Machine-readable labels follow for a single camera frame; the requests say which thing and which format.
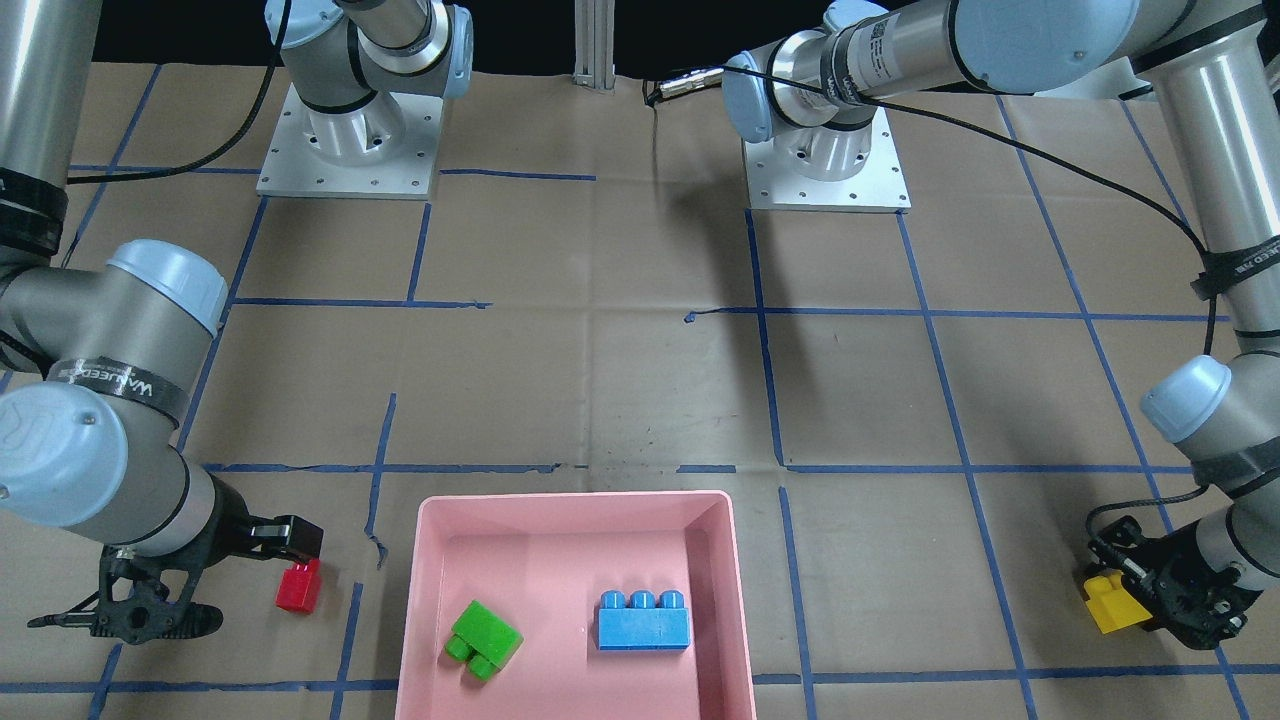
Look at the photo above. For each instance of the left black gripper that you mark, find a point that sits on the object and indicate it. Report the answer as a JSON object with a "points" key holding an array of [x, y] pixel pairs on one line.
{"points": [[1183, 563]]}

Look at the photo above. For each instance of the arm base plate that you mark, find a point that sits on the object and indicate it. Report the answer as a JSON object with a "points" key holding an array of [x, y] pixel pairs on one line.
{"points": [[384, 150], [821, 169]]}

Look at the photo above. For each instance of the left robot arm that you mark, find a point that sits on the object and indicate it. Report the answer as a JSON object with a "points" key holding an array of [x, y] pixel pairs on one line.
{"points": [[1147, 128]]}

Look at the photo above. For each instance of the blue three-stud block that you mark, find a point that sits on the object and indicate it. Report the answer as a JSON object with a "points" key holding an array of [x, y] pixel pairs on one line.
{"points": [[643, 621]]}

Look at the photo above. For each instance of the red single-stud block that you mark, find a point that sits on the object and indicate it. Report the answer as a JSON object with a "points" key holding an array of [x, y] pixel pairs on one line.
{"points": [[299, 589]]}

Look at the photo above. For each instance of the yellow two-stud block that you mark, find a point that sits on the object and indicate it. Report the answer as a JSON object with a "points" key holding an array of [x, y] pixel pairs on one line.
{"points": [[1111, 606]]}

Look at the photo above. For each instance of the aluminium frame post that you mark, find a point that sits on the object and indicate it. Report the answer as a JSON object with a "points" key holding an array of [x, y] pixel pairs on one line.
{"points": [[595, 22]]}

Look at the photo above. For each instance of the green two-stud block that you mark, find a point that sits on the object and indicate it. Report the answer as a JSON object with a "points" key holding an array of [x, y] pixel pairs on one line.
{"points": [[482, 641]]}

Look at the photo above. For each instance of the pink plastic box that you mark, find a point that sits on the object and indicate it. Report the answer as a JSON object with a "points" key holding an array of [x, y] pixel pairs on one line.
{"points": [[542, 562]]}

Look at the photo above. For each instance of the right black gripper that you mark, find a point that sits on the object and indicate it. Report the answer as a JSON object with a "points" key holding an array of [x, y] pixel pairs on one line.
{"points": [[222, 529]]}

